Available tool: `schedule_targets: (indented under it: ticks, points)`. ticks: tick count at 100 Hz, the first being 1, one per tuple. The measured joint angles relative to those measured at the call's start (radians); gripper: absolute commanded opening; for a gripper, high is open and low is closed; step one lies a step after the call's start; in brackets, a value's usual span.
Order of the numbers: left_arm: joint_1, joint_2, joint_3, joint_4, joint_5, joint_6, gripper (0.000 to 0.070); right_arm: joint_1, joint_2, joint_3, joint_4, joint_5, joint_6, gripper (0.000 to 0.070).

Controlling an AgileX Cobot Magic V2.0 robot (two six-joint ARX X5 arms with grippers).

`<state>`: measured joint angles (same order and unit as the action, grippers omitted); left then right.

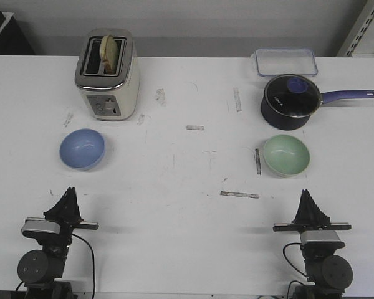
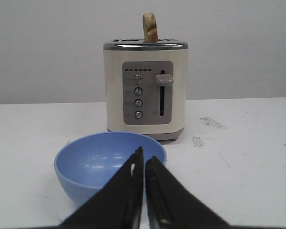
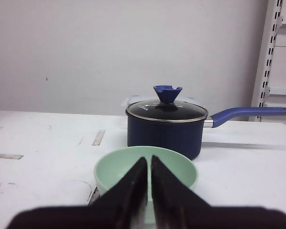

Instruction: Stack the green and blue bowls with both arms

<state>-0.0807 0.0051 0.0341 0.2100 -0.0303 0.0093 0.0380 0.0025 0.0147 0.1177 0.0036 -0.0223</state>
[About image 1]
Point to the glass pot lid blue knob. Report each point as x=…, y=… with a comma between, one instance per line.
x=292, y=95

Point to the black box in corner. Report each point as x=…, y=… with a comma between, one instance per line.
x=12, y=39

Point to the cream and steel toaster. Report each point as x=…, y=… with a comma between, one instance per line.
x=108, y=97

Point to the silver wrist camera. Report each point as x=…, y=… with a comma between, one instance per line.
x=33, y=228
x=319, y=236

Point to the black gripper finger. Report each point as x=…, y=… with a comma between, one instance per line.
x=308, y=212
x=66, y=209

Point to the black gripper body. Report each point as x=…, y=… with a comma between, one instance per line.
x=66, y=230
x=288, y=227

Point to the blue bowl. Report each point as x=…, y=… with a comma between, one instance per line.
x=82, y=149

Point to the green bowl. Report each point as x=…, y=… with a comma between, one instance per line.
x=286, y=155

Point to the dark blue saucepan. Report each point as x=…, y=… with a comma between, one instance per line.
x=288, y=123

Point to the toast slice in toaster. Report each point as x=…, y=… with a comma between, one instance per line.
x=109, y=54

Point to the clear plastic food container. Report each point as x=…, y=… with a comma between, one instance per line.
x=270, y=62

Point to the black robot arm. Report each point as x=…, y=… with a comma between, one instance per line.
x=327, y=274
x=41, y=270

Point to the white metal shelf upright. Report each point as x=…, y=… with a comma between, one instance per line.
x=360, y=40

